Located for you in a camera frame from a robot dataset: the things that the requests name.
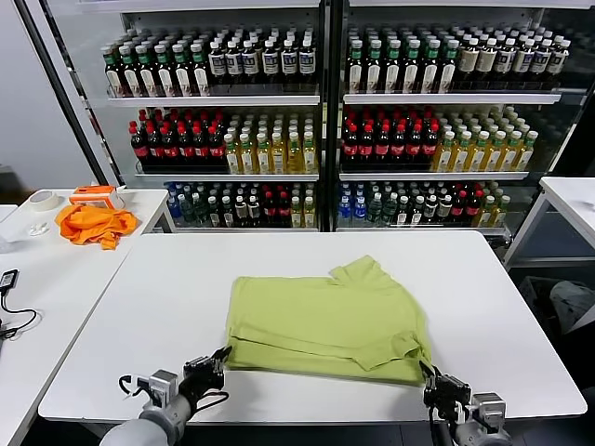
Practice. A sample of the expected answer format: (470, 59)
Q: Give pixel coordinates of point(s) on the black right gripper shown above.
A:
(446, 395)

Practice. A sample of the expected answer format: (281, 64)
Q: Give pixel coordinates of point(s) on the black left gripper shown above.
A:
(202, 381)

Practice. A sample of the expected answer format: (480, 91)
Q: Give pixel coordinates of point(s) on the lime green t-shirt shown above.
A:
(325, 316)

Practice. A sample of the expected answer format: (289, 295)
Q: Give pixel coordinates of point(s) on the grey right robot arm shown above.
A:
(483, 436)

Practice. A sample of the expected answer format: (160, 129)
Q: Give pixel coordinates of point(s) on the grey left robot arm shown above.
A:
(153, 423)

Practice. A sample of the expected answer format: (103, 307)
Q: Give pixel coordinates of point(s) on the black crate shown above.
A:
(534, 292)

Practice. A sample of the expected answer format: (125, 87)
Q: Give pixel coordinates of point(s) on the white cabinet shelf board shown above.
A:
(186, 4)
(209, 101)
(465, 3)
(223, 177)
(441, 98)
(418, 230)
(432, 175)
(241, 229)

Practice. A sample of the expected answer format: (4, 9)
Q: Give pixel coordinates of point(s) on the white cap dark drink bottle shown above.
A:
(417, 213)
(253, 213)
(431, 210)
(402, 213)
(226, 213)
(445, 210)
(240, 213)
(213, 213)

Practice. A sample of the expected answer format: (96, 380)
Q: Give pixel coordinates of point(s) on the green water bottle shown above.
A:
(188, 211)
(374, 211)
(389, 211)

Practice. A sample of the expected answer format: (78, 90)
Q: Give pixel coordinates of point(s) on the small red cap cola bottle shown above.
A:
(459, 209)
(269, 211)
(283, 211)
(473, 208)

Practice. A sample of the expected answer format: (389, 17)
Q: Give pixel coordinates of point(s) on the blue water bottle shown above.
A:
(174, 209)
(360, 211)
(345, 211)

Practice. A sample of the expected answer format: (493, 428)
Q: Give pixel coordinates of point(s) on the grey bag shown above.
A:
(572, 302)

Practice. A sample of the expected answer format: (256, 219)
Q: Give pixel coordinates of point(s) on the small yellow drink bottle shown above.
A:
(501, 213)
(309, 214)
(296, 214)
(485, 214)

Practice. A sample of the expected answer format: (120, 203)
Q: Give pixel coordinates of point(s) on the white side table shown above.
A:
(572, 190)
(56, 302)
(139, 200)

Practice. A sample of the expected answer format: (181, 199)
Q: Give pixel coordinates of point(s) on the crumpled orange cloth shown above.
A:
(93, 227)

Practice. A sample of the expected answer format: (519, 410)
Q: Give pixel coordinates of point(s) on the yellow tea bottle green label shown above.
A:
(493, 158)
(510, 158)
(526, 158)
(294, 160)
(444, 158)
(460, 158)
(310, 160)
(247, 160)
(278, 160)
(476, 158)
(263, 160)
(232, 160)

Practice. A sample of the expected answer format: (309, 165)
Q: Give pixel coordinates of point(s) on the orange and white box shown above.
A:
(95, 197)

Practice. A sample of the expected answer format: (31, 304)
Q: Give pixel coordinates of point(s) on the small white plastic item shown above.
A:
(39, 227)

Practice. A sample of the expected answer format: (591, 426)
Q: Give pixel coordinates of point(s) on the black power adapter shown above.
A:
(8, 279)

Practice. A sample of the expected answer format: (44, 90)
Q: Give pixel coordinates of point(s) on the beige masking tape roll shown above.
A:
(44, 200)

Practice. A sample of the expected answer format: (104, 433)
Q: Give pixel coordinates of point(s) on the glass beverage display cabinet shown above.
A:
(332, 139)

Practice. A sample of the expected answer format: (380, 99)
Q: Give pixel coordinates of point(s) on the green cap tea bottle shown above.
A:
(392, 69)
(149, 79)
(355, 69)
(115, 79)
(131, 79)
(201, 79)
(447, 69)
(166, 79)
(430, 69)
(411, 69)
(374, 69)
(183, 79)

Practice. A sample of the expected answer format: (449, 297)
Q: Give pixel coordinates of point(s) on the blue label dark drink bottle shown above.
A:
(270, 62)
(505, 60)
(288, 61)
(307, 61)
(541, 60)
(524, 60)
(559, 60)
(234, 62)
(251, 62)
(217, 62)

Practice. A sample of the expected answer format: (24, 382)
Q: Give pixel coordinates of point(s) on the beige label dark drink bottle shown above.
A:
(468, 60)
(486, 60)

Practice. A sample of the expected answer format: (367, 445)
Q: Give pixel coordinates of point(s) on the black framed glass door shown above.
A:
(581, 93)
(93, 69)

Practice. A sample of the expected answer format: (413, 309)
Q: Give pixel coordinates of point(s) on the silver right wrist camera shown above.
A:
(488, 406)

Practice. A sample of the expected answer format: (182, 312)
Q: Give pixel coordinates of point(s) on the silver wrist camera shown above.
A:
(488, 406)
(160, 385)

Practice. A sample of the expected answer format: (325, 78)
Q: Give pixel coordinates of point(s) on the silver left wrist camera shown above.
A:
(160, 385)

